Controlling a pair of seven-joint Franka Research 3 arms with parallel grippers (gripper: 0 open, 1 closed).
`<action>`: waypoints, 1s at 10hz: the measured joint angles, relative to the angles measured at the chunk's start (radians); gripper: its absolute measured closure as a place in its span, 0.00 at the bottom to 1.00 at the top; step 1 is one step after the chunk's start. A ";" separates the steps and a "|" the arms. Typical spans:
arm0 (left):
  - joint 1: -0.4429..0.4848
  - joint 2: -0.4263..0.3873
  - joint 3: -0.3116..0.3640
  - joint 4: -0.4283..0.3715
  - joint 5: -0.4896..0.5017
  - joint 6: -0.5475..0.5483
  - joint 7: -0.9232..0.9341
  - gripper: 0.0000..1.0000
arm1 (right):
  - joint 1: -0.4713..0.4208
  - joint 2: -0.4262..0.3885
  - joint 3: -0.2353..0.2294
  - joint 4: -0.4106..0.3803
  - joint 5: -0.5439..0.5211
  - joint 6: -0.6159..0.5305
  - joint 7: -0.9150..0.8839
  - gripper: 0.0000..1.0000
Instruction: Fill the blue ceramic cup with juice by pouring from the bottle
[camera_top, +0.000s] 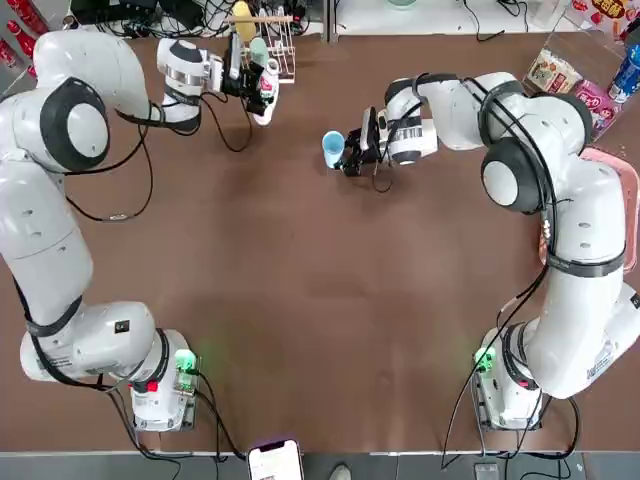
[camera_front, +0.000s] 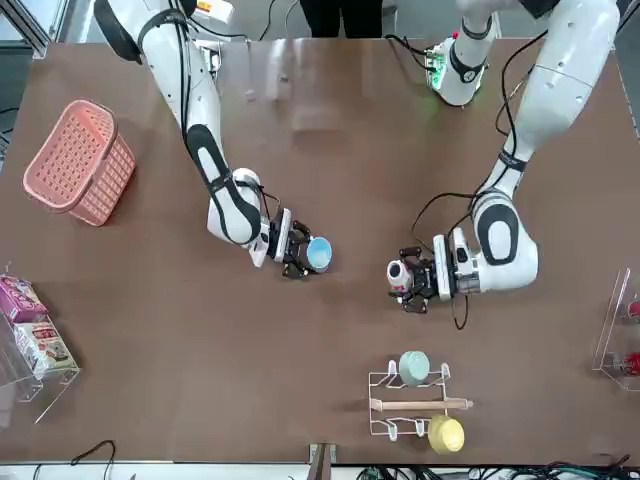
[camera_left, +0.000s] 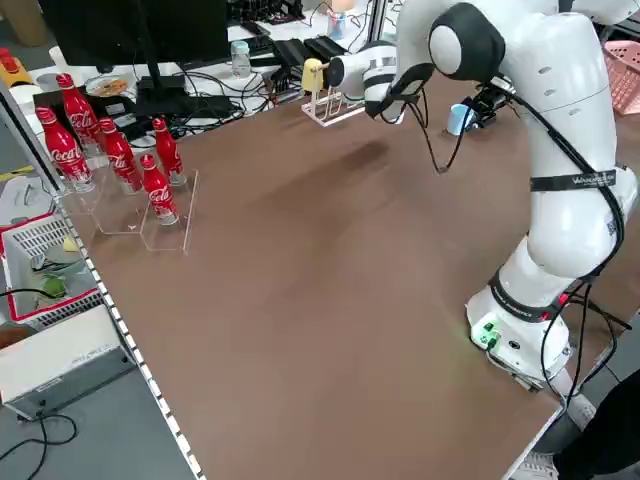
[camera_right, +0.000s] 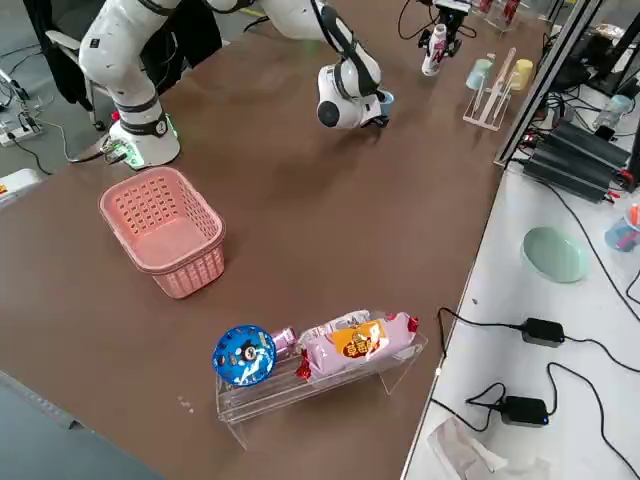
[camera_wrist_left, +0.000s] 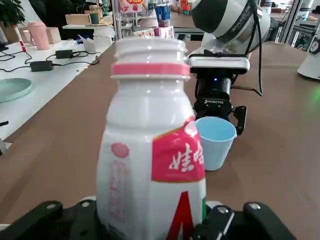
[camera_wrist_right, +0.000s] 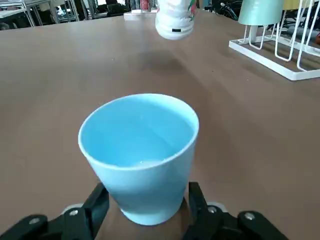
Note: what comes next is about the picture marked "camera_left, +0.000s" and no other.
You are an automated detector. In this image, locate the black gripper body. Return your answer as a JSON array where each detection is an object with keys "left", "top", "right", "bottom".
[{"left": 481, "top": 81, "right": 514, "bottom": 115}]

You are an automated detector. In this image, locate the blue ceramic cup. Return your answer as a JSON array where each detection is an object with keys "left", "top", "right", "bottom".
[{"left": 446, "top": 103, "right": 477, "bottom": 137}]

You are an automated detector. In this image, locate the yellow cup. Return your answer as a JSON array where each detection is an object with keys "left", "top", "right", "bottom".
[{"left": 301, "top": 57, "right": 325, "bottom": 94}]

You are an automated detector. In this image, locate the red cola bottle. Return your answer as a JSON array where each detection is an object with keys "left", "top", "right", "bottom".
[
  {"left": 55, "top": 73, "right": 100, "bottom": 151},
  {"left": 98, "top": 117, "right": 145, "bottom": 196},
  {"left": 151, "top": 116, "right": 188, "bottom": 187},
  {"left": 35, "top": 106, "right": 97, "bottom": 195},
  {"left": 139, "top": 153, "right": 180, "bottom": 227}
]

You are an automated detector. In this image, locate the pink plastic basket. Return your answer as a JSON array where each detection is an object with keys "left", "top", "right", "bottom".
[{"left": 602, "top": 39, "right": 640, "bottom": 119}]

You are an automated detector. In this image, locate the blue pen holder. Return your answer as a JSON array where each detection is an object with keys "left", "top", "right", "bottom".
[{"left": 328, "top": 10, "right": 348, "bottom": 41}]

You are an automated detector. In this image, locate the black power supply unit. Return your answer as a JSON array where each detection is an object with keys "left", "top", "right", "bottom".
[
  {"left": 304, "top": 35, "right": 351, "bottom": 60},
  {"left": 272, "top": 38, "right": 309, "bottom": 70}
]

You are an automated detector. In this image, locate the clear jar with blue lid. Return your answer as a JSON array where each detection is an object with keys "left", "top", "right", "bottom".
[{"left": 229, "top": 40, "right": 252, "bottom": 79}]

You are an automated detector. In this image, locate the person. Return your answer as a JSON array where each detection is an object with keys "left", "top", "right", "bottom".
[{"left": 519, "top": 369, "right": 640, "bottom": 480}]

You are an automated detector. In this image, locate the black monitor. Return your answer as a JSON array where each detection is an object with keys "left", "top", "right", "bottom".
[{"left": 37, "top": 0, "right": 236, "bottom": 117}]

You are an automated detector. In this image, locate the white red-rimmed plastic crate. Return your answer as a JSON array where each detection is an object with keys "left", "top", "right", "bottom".
[{"left": 0, "top": 212, "right": 110, "bottom": 327}]

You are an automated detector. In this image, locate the yellow emergency stop button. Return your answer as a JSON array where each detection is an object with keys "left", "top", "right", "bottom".
[{"left": 0, "top": 48, "right": 33, "bottom": 87}]

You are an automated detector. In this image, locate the grey metal box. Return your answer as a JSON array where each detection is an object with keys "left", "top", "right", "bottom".
[{"left": 0, "top": 304, "right": 140, "bottom": 417}]

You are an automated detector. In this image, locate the aluminium frame post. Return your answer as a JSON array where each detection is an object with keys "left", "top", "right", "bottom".
[{"left": 368, "top": 0, "right": 389, "bottom": 49}]

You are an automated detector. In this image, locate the white wire cup rack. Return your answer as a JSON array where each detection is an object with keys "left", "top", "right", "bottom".
[{"left": 300, "top": 74, "right": 372, "bottom": 129}]

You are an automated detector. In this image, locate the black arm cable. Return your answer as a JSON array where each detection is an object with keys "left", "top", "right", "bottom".
[{"left": 479, "top": 74, "right": 629, "bottom": 401}]

